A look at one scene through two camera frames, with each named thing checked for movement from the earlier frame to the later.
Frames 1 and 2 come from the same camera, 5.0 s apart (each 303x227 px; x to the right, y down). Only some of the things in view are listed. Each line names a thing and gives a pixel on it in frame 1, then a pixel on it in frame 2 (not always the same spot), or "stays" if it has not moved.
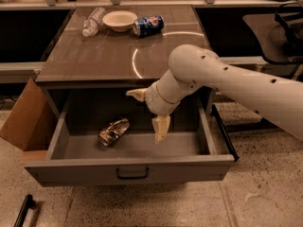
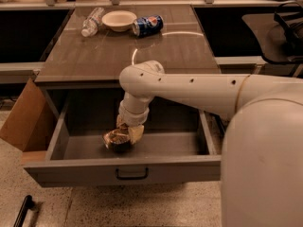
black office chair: [280, 34] stays
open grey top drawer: [104, 136] stays
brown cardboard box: [30, 124] stays
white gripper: [154, 100] to [133, 118]
